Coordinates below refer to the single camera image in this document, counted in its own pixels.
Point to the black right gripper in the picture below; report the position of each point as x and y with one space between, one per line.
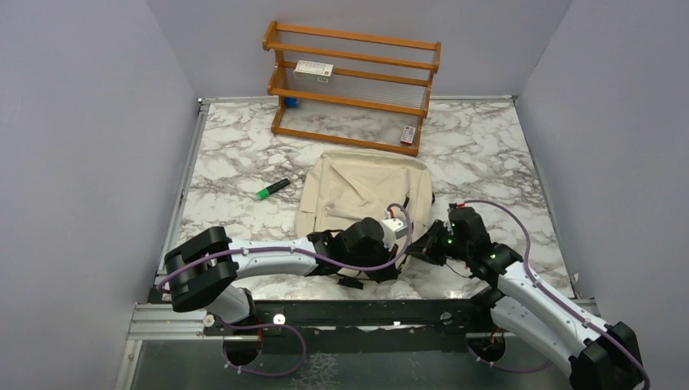
426 245

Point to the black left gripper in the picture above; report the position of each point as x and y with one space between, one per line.
385 277

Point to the cream canvas student bag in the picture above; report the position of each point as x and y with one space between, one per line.
344 187

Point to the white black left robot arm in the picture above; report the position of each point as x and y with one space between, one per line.
201 271

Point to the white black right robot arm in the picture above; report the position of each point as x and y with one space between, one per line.
591 352

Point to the green black highlighter marker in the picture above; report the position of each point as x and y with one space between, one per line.
273 188

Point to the small red white card box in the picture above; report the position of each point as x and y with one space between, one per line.
408 135

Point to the orange wooden shelf rack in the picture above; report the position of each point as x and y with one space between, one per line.
387 75

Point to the small blue item on shelf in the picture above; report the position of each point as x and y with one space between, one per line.
291 102

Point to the white red box on shelf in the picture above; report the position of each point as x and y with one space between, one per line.
313 71

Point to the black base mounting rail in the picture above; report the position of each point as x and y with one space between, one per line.
364 326

